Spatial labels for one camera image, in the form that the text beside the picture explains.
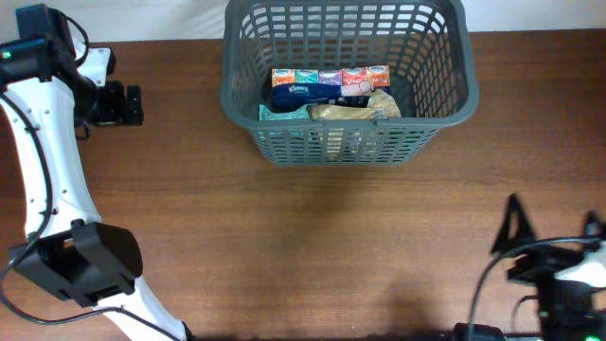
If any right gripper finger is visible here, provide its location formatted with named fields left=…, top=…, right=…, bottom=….
left=582, top=210, right=605, bottom=246
left=490, top=193, right=537, bottom=256

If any Kleenex tissue multipack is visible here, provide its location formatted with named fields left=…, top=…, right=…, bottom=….
left=270, top=65, right=391, bottom=111

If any teal snack packet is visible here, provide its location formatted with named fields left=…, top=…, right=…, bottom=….
left=258, top=104, right=310, bottom=140

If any tan vacuum food pouch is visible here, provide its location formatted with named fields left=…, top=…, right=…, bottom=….
left=307, top=89, right=402, bottom=160

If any green lid glass jar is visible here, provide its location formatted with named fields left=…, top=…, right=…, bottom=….
left=378, top=130, right=433, bottom=162

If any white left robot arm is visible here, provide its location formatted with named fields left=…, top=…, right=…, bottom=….
left=1, top=4, right=192, bottom=340

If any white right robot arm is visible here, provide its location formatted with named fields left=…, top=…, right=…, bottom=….
left=452, top=193, right=605, bottom=341

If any grey plastic basket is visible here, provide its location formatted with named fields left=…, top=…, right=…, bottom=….
left=220, top=0, right=479, bottom=166

